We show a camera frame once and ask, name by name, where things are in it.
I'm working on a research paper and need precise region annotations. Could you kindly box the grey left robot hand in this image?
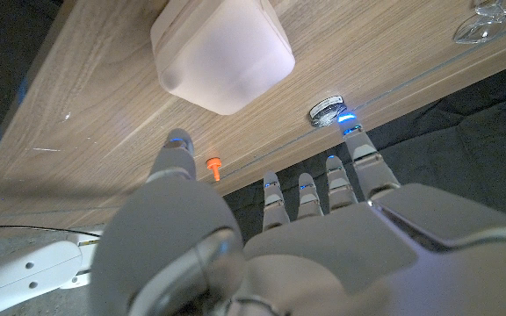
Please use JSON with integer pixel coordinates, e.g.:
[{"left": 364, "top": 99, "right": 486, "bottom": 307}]
[{"left": 89, "top": 126, "right": 506, "bottom": 316}]

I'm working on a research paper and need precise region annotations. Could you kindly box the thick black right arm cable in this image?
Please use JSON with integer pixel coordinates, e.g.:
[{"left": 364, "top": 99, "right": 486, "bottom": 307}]
[{"left": 0, "top": 225, "right": 101, "bottom": 238}]

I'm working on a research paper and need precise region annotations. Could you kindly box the small orange cone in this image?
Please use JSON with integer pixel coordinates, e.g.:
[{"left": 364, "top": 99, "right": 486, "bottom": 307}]
[{"left": 206, "top": 156, "right": 223, "bottom": 183}]

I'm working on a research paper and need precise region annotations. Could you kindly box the peach square jewelry box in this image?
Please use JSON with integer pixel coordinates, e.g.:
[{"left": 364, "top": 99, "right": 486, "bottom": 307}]
[{"left": 149, "top": 0, "right": 297, "bottom": 116}]

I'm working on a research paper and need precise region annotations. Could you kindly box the black backdrop curtain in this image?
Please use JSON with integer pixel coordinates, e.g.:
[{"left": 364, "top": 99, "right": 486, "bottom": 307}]
[{"left": 221, "top": 65, "right": 506, "bottom": 229}]

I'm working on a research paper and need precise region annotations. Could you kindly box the small clear glass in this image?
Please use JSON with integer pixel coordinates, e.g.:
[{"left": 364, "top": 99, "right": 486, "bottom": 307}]
[{"left": 453, "top": 0, "right": 506, "bottom": 45}]

